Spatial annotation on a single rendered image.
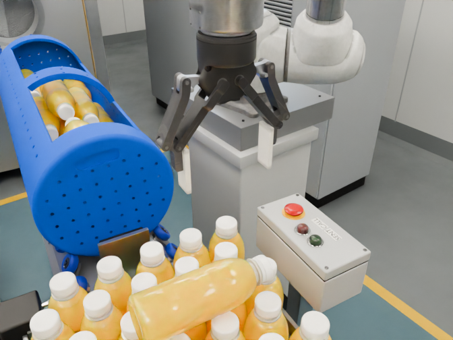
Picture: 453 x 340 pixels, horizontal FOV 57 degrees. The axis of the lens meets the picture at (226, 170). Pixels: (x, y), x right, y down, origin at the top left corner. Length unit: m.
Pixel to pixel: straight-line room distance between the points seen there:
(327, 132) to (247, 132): 1.26
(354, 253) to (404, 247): 1.82
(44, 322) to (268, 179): 0.84
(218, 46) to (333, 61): 0.72
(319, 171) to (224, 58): 2.04
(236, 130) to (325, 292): 0.60
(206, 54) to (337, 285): 0.44
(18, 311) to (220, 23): 0.59
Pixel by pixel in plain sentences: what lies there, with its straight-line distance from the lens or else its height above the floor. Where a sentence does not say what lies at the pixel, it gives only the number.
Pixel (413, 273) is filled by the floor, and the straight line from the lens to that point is 2.41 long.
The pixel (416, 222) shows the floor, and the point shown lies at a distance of 2.77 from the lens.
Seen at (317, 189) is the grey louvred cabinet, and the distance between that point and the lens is 2.58.
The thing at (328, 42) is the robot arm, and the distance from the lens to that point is 1.16.
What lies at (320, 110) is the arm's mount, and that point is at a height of 1.05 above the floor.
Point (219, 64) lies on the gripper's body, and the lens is 0.51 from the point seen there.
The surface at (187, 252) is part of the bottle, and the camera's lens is 0.74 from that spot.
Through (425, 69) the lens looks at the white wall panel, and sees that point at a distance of 3.45.
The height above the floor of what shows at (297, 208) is 1.11.
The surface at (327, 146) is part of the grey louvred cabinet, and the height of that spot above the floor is 0.45.
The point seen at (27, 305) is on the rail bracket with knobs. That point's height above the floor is 1.00.
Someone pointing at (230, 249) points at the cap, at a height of 1.10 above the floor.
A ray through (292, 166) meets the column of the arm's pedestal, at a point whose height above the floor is 0.89.
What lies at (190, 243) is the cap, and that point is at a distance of 0.73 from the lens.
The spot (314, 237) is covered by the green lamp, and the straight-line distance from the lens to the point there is 0.73.
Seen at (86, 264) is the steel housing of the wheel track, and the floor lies 0.93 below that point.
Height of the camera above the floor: 1.58
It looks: 32 degrees down
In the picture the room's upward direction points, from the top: straight up
